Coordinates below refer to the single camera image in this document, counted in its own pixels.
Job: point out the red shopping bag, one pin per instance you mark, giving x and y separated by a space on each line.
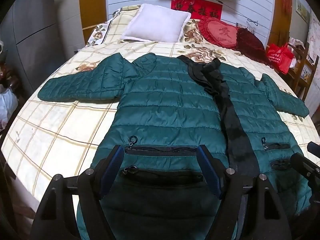
280 57

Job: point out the dark red cushion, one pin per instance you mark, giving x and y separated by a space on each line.
251 45

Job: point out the white plastic bag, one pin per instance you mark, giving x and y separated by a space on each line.
7 105

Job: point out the wooden chair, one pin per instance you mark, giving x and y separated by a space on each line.
303 72

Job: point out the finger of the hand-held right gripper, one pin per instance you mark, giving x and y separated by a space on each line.
314 147
306 166

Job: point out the floral checked bed sheet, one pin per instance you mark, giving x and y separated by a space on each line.
57 135

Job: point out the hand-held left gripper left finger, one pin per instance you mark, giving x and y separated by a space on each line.
112 170

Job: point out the wall picture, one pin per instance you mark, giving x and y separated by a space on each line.
303 9

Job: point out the white pillow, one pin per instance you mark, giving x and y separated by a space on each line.
156 26

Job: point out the red wall banner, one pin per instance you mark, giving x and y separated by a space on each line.
197 8

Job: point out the green puffer jacket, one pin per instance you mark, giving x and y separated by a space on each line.
162 105

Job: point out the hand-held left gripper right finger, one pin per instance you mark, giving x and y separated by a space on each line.
208 172

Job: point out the red heart-shaped cushion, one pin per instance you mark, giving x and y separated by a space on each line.
220 32

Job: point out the grey wardrobe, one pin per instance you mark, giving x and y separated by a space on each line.
37 30

